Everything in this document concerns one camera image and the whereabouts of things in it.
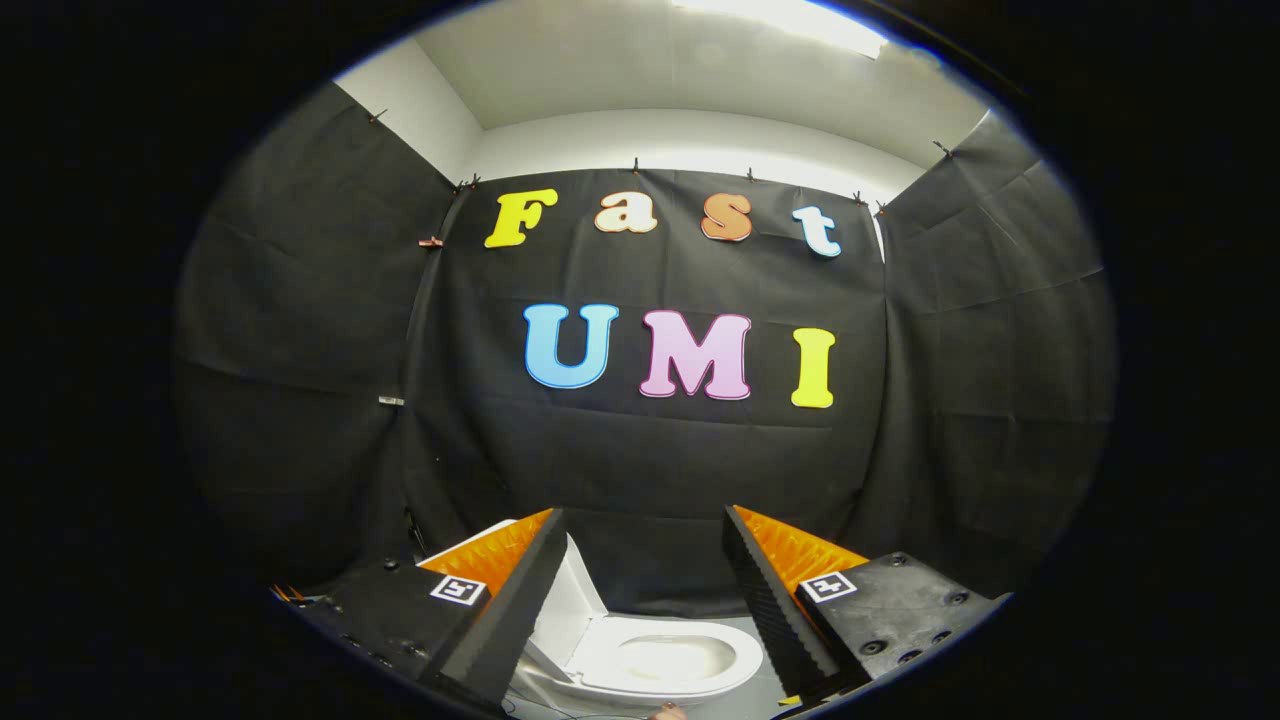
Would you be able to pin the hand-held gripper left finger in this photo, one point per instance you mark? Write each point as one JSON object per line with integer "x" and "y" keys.
{"x": 515, "y": 615}

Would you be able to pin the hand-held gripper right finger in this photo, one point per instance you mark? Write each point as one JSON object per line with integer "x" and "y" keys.
{"x": 770, "y": 610}

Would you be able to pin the white toilet lid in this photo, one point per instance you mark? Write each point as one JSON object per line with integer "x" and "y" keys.
{"x": 575, "y": 600}

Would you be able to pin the white toilet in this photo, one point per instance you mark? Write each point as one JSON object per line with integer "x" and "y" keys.
{"x": 680, "y": 660}

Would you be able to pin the black backdrop cloth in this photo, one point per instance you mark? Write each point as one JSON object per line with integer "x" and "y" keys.
{"x": 660, "y": 460}

